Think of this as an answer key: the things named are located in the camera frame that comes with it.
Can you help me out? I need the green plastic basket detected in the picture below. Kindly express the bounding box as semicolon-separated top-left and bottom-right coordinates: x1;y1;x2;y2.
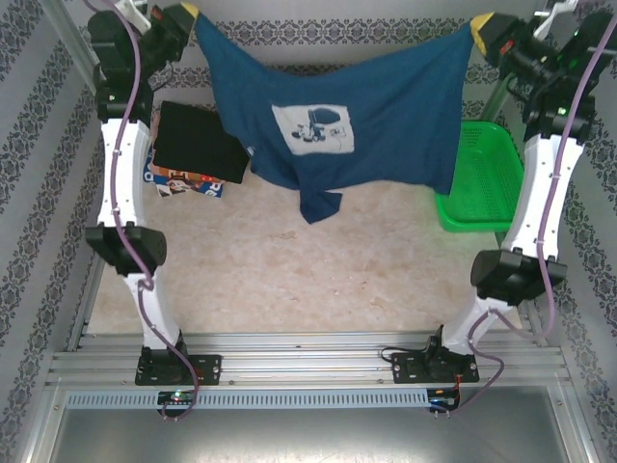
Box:
435;120;525;232

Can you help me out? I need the blue printed t-shirt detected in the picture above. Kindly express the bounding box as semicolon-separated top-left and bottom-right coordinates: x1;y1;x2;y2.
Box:
192;12;476;226

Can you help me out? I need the black folded t-shirt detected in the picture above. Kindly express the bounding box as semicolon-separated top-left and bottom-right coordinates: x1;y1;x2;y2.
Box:
152;99;251;185

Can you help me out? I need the colourful printed folded t-shirt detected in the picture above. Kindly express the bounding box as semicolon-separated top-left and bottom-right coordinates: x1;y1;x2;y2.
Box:
142;144;226;199

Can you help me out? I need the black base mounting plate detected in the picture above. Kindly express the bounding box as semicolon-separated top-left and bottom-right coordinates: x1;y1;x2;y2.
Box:
134;346;223;387
390;350;481;386

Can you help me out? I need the small green circuit board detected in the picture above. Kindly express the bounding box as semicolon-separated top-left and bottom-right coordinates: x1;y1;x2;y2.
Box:
428;388;462;411
157;390;199;406

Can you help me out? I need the steel sheet shelf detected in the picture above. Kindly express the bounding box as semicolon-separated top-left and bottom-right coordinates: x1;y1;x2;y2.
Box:
18;385;599;463

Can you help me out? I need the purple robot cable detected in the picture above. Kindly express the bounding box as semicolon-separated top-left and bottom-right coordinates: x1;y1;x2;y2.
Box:
84;0;201;421
433;0;617;419

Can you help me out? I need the aluminium frame post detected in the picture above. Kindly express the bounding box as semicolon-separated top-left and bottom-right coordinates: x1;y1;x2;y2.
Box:
38;0;139;146
479;71;520;127

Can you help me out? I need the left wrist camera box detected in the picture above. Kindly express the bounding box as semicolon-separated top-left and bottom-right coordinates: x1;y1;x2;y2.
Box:
111;0;149;29

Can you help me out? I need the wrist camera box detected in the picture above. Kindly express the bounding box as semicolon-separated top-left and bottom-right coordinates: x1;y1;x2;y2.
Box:
532;0;579;42
111;0;149;29

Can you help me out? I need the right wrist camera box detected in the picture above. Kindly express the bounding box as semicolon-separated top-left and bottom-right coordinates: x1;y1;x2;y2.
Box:
532;0;579;42

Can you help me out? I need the aluminium side rail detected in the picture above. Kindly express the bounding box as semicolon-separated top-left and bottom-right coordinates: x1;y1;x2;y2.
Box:
65;255;105;353
496;231;549;346

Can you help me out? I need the aluminium mounting rail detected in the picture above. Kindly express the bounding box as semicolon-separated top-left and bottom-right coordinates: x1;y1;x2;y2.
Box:
45;332;573;387

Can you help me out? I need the grey slotted cable duct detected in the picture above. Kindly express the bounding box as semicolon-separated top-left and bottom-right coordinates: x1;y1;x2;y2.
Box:
65;389;430;410

